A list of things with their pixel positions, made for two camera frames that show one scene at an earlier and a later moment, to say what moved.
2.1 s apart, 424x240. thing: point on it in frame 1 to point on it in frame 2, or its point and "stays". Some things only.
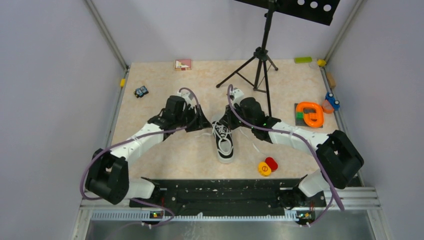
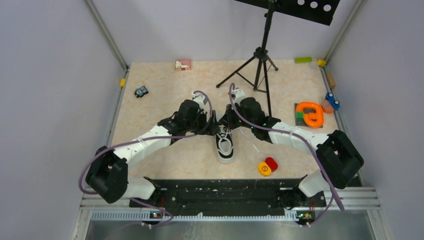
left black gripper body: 188,114 to 199,122
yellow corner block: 321,62 stays
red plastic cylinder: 272,164 stays
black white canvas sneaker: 224,142 stays
